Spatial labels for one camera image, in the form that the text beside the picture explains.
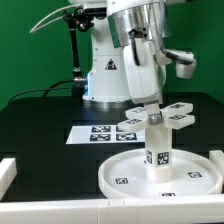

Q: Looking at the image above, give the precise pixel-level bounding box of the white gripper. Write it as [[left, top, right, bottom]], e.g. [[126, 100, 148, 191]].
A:
[[123, 39, 162, 126]]

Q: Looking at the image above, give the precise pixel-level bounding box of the white cross-shaped table base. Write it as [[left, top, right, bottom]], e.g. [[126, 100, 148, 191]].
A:
[[118, 102, 195, 132]]

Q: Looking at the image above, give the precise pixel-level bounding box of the white round table top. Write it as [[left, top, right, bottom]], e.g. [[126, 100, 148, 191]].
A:
[[98, 149, 223, 199]]

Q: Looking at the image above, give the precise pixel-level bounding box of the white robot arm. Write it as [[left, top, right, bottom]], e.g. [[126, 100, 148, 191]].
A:
[[69, 0, 188, 125]]

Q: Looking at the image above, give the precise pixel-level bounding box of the white marker sheet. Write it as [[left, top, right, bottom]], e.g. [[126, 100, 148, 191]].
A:
[[66, 125, 145, 145]]

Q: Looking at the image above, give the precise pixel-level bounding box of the white left fence block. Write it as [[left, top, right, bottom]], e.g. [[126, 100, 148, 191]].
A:
[[0, 158, 17, 201]]

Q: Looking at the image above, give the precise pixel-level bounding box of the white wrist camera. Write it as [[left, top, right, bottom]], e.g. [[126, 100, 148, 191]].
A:
[[166, 50, 197, 79]]

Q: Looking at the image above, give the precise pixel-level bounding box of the white front fence rail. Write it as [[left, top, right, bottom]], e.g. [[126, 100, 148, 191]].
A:
[[0, 195, 224, 224]]

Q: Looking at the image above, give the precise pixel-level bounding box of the black cable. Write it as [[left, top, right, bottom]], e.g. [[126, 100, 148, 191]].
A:
[[7, 78, 88, 105]]

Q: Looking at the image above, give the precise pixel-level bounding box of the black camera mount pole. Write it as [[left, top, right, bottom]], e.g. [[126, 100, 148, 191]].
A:
[[63, 7, 93, 96]]

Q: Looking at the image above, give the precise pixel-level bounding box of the white cable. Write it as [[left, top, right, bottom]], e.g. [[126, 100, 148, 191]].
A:
[[29, 4, 81, 34]]

